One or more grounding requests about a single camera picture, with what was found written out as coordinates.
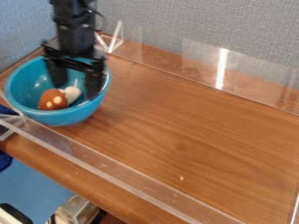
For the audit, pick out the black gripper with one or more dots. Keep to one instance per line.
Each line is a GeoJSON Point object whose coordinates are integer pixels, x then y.
{"type": "Point", "coordinates": [73, 51]}

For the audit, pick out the brown white plush mushroom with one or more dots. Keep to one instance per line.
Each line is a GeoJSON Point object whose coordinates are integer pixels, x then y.
{"type": "Point", "coordinates": [59, 98]}

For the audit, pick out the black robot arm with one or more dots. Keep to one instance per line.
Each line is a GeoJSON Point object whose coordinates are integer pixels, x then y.
{"type": "Point", "coordinates": [77, 5]}

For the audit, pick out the blue bowl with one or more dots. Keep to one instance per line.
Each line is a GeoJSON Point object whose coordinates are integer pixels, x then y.
{"type": "Point", "coordinates": [30, 80]}

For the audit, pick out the clear acrylic front barrier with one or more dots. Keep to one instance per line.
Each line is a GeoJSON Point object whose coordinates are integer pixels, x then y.
{"type": "Point", "coordinates": [133, 181]}

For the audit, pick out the blue cloth object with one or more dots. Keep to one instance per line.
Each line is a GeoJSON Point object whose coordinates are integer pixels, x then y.
{"type": "Point", "coordinates": [6, 160]}

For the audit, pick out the black white object below table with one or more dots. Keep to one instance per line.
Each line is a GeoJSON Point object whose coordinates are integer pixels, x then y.
{"type": "Point", "coordinates": [13, 216]}

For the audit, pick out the clear acrylic corner bracket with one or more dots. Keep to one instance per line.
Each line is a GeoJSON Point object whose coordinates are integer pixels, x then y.
{"type": "Point", "coordinates": [109, 43]}

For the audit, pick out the clear acrylic left bracket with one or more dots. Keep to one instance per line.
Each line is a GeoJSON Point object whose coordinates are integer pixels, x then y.
{"type": "Point", "coordinates": [11, 121]}

